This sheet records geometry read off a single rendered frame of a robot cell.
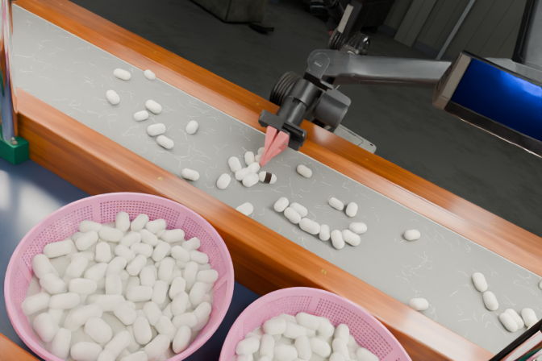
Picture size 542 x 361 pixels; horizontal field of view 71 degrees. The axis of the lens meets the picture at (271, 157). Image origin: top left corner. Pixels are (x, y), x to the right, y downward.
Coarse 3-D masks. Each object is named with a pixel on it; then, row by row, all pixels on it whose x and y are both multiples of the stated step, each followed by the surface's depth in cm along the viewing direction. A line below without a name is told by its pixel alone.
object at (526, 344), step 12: (540, 324) 44; (528, 336) 45; (540, 336) 44; (504, 348) 47; (516, 348) 46; (528, 348) 45; (540, 348) 44; (492, 360) 48; (504, 360) 47; (516, 360) 46; (528, 360) 45
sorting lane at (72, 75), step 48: (48, 48) 90; (96, 48) 98; (48, 96) 76; (96, 96) 81; (144, 96) 87; (192, 96) 94; (144, 144) 73; (192, 144) 78; (240, 144) 84; (240, 192) 71; (288, 192) 76; (336, 192) 81; (384, 240) 73; (432, 240) 78; (384, 288) 63; (432, 288) 67; (528, 288) 76; (480, 336) 62
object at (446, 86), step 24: (456, 72) 49; (480, 72) 48; (504, 72) 48; (456, 96) 48; (480, 96) 48; (504, 96) 48; (528, 96) 47; (480, 120) 48; (504, 120) 48; (528, 120) 47; (528, 144) 47
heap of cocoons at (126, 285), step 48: (96, 240) 53; (144, 240) 56; (192, 240) 58; (48, 288) 46; (96, 288) 49; (144, 288) 49; (192, 288) 52; (48, 336) 42; (96, 336) 43; (144, 336) 45; (192, 336) 48
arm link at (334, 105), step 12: (312, 60) 80; (324, 60) 80; (312, 72) 79; (324, 84) 80; (324, 96) 80; (336, 96) 81; (324, 108) 79; (336, 108) 79; (324, 120) 81; (336, 120) 79
